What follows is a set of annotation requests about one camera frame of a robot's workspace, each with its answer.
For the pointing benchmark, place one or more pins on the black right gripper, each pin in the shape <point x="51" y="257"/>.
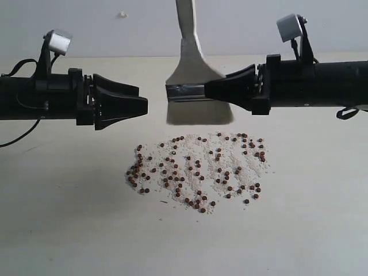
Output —
<point x="238" y="87"/>

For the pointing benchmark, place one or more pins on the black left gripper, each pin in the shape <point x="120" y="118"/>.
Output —
<point x="106" y="108"/>

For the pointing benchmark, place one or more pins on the white paint brush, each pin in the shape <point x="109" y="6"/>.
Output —
<point x="187" y="103"/>

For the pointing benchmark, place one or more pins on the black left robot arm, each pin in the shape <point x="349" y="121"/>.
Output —
<point x="32" y="99"/>

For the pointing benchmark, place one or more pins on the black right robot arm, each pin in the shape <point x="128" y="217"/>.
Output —
<point x="291" y="84"/>

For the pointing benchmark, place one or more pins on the pile of rice and beans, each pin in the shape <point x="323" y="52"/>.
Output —
<point x="198" y="170"/>

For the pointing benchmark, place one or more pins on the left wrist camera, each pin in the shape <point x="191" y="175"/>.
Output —
<point x="56" y="43"/>

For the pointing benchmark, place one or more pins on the small white wall plug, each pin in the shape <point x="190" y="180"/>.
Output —
<point x="122" y="15"/>

